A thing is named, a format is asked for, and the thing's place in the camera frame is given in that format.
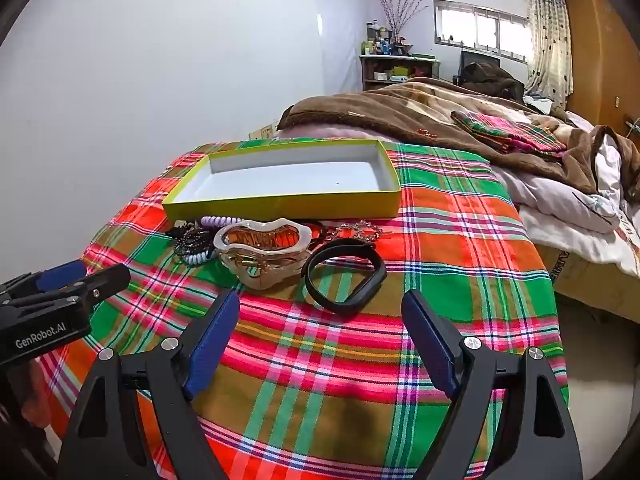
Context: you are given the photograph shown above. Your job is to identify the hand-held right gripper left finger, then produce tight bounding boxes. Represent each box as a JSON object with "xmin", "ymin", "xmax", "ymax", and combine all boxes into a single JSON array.
[{"xmin": 59, "ymin": 289, "xmax": 242, "ymax": 480}]

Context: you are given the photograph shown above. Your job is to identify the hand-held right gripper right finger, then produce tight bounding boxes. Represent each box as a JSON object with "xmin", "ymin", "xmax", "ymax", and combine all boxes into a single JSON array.
[{"xmin": 401, "ymin": 289, "xmax": 585, "ymax": 480}]

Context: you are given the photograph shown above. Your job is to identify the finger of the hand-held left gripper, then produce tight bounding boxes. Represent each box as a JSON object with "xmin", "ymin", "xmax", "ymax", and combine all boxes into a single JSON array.
[
  {"xmin": 10, "ymin": 260, "xmax": 88, "ymax": 295},
  {"xmin": 10, "ymin": 263, "xmax": 132, "ymax": 312}
]

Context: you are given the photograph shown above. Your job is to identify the pale blue spiral hair tie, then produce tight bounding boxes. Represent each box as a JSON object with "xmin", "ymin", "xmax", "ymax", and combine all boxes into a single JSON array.
[{"xmin": 181, "ymin": 247, "xmax": 217, "ymax": 267}]

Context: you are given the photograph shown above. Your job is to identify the black leather wrap bracelet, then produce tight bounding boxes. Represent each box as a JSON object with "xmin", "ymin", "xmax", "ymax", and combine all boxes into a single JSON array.
[{"xmin": 301, "ymin": 241, "xmax": 388, "ymax": 317}]

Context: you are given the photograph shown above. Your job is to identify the beige gold hair claw clip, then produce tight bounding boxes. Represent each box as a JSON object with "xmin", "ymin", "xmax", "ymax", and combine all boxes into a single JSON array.
[{"xmin": 213, "ymin": 218, "xmax": 314, "ymax": 292}]

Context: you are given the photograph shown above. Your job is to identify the black beaded hair tie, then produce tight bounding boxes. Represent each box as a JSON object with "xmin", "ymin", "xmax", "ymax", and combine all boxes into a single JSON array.
[{"xmin": 173, "ymin": 227, "xmax": 217, "ymax": 257}]

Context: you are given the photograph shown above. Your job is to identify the rhinestone hair clip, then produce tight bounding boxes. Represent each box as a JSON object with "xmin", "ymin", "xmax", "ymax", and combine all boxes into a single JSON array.
[{"xmin": 330, "ymin": 220, "xmax": 385, "ymax": 245}]

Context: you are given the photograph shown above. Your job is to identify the yellow-green cardboard box tray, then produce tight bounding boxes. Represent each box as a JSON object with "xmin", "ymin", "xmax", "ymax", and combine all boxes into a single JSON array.
[{"xmin": 161, "ymin": 139, "xmax": 402, "ymax": 223}]

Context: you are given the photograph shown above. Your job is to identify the plaid bed cloth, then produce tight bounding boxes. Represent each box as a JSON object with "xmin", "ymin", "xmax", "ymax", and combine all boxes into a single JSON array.
[{"xmin": 37, "ymin": 137, "xmax": 571, "ymax": 480}]

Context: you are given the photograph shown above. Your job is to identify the cardboard box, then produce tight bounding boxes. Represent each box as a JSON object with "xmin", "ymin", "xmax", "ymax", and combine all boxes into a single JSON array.
[{"xmin": 537, "ymin": 242, "xmax": 640, "ymax": 323}]

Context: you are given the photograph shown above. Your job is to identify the folded plaid cloth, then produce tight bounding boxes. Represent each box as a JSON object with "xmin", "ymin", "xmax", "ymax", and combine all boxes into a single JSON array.
[{"xmin": 451, "ymin": 110, "xmax": 568, "ymax": 156}]

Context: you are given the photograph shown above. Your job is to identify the pink bed sheet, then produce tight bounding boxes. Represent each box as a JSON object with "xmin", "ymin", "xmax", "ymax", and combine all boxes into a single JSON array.
[{"xmin": 277, "ymin": 124, "xmax": 386, "ymax": 142}]

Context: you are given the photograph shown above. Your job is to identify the brown fleece blanket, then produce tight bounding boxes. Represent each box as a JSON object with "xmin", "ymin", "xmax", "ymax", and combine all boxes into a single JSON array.
[{"xmin": 277, "ymin": 77, "xmax": 640, "ymax": 206}]

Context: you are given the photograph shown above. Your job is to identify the dark brown jacket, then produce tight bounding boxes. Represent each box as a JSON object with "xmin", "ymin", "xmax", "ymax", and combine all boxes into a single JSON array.
[{"xmin": 459, "ymin": 61, "xmax": 526, "ymax": 103}]

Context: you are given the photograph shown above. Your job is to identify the wooden shelf unit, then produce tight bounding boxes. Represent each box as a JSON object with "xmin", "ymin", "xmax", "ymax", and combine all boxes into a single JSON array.
[{"xmin": 359, "ymin": 52, "xmax": 441, "ymax": 92}]

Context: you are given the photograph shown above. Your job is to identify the black monitor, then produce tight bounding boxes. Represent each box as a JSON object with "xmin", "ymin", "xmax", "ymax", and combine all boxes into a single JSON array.
[{"xmin": 460, "ymin": 50, "xmax": 501, "ymax": 78}]

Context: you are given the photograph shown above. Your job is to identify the bottles on shelf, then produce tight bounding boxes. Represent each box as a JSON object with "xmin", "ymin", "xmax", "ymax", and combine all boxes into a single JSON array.
[{"xmin": 362, "ymin": 20, "xmax": 413, "ymax": 56}]

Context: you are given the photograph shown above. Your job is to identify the window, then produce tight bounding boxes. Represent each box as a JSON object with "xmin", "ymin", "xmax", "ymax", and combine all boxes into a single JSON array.
[{"xmin": 432, "ymin": 0, "xmax": 531, "ymax": 63}]

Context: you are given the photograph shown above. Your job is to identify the patterned curtain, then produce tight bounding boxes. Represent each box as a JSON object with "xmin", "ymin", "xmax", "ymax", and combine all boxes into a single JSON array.
[{"xmin": 522, "ymin": 0, "xmax": 573, "ymax": 111}]

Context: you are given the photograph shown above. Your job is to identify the dried branches in vase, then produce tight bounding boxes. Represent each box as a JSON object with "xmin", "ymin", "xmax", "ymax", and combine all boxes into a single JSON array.
[{"xmin": 379, "ymin": 0, "xmax": 428, "ymax": 46}]

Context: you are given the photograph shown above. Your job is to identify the wooden wardrobe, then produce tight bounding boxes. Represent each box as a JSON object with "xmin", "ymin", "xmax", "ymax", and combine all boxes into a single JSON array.
[{"xmin": 564, "ymin": 0, "xmax": 640, "ymax": 146}]

